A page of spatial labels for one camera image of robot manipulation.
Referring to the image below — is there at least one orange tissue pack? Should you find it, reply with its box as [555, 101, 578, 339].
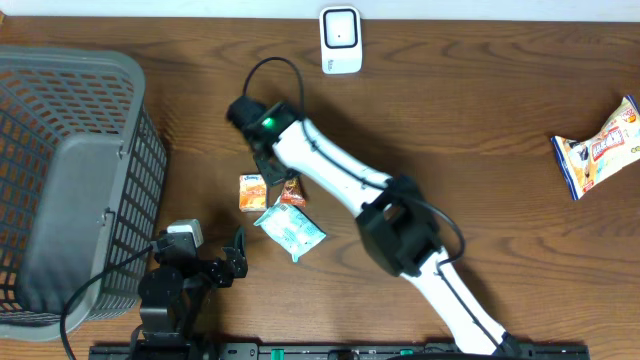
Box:
[239, 174, 268, 212]

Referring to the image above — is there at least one white barcode scanner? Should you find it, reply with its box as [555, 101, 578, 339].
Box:
[319, 6, 363, 75]

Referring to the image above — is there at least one red Top chocolate bar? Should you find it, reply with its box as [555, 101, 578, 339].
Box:
[279, 178, 306, 207]

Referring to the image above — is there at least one grey plastic shopping basket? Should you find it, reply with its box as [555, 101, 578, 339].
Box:
[1, 46, 167, 342]

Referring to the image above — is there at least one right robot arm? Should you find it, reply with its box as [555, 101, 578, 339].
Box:
[226, 95, 522, 356]

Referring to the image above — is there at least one mint green wipes packet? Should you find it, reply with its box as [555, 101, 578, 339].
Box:
[254, 199, 327, 263]

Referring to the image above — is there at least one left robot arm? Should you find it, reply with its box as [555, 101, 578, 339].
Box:
[129, 227, 248, 359]

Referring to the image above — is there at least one yellow snack chips bag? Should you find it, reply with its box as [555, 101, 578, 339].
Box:
[550, 95, 639, 201]

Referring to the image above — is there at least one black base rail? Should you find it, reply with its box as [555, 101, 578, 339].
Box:
[89, 341, 591, 360]

